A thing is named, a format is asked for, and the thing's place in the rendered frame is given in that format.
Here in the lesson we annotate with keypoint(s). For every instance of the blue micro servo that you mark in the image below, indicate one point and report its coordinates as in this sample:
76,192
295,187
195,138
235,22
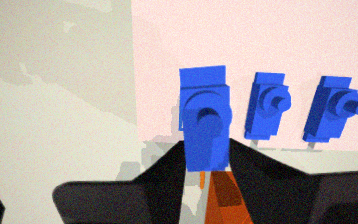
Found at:
206,117

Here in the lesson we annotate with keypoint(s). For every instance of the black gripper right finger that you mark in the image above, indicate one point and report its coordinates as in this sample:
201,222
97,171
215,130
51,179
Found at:
277,193

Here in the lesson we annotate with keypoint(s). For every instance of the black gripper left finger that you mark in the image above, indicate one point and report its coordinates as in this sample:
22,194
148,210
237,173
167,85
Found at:
153,197

